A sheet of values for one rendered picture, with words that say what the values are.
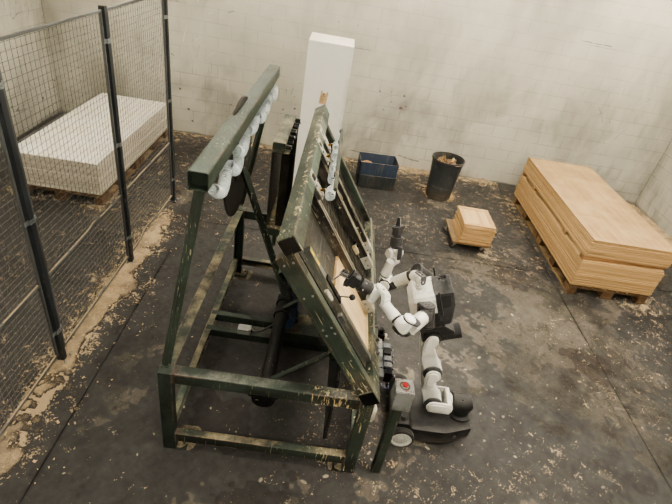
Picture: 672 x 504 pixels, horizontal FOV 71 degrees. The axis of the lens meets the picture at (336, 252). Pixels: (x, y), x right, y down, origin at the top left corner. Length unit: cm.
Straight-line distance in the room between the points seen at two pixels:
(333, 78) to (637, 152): 550
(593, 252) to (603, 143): 342
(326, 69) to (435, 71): 217
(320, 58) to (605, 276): 441
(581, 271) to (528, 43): 369
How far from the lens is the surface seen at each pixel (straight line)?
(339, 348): 276
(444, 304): 315
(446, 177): 738
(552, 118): 873
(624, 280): 660
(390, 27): 782
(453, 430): 399
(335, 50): 643
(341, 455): 360
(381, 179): 738
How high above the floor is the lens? 317
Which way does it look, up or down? 34 degrees down
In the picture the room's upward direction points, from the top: 11 degrees clockwise
